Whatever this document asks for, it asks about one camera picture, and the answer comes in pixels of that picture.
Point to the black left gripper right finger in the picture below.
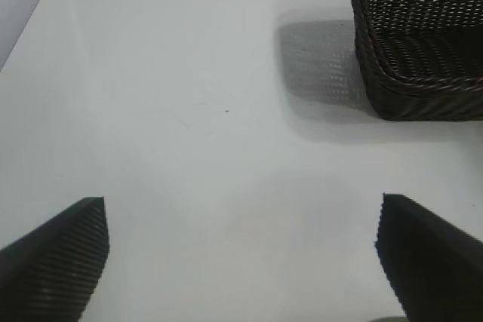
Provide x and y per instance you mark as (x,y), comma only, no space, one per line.
(434,261)

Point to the dark brown woven wicker basket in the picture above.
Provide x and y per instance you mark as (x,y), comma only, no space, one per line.
(419,43)

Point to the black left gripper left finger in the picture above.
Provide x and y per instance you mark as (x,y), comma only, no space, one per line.
(49,265)

